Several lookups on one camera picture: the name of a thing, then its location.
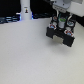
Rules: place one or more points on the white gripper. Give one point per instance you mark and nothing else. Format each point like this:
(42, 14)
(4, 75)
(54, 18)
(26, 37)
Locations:
(62, 6)

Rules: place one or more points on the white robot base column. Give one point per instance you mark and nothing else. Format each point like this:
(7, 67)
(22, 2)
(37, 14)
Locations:
(26, 13)

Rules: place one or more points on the black keyboard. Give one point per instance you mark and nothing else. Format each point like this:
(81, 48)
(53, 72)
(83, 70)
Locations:
(10, 19)

